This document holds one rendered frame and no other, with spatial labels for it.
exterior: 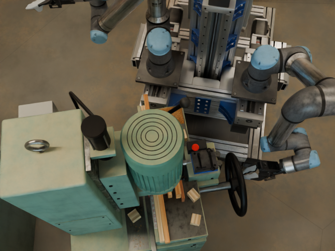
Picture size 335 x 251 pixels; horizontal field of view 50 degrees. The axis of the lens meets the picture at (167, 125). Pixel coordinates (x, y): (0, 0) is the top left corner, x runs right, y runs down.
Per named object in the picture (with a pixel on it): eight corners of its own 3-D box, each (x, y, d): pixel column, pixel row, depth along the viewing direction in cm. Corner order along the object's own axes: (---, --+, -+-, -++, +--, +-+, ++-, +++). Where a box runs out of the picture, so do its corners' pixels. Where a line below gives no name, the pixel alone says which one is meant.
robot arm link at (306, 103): (293, 111, 123) (261, 159, 168) (325, 107, 124) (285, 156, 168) (285, 82, 128) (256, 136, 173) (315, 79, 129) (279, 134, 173)
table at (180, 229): (229, 234, 150) (231, 232, 144) (157, 246, 148) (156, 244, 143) (201, 106, 175) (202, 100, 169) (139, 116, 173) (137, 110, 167)
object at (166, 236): (170, 243, 143) (170, 242, 139) (165, 244, 143) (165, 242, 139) (147, 97, 170) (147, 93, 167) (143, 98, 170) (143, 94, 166)
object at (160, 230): (165, 242, 143) (164, 240, 138) (160, 243, 143) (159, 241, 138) (145, 109, 168) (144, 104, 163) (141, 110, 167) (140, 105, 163)
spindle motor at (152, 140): (186, 190, 122) (190, 161, 93) (134, 199, 121) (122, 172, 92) (177, 143, 129) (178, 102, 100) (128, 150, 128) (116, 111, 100)
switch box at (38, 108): (68, 139, 117) (53, 118, 102) (37, 144, 116) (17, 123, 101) (67, 122, 119) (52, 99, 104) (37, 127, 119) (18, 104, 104)
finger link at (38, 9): (33, 19, 156) (51, 7, 158) (28, 11, 151) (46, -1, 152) (29, 14, 157) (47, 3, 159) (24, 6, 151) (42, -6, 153)
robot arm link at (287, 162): (293, 169, 161) (289, 152, 164) (283, 172, 162) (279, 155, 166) (297, 173, 167) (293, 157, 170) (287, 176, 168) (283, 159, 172)
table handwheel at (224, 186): (250, 229, 156) (251, 177, 142) (205, 237, 155) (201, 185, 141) (232, 188, 181) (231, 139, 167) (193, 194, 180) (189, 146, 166)
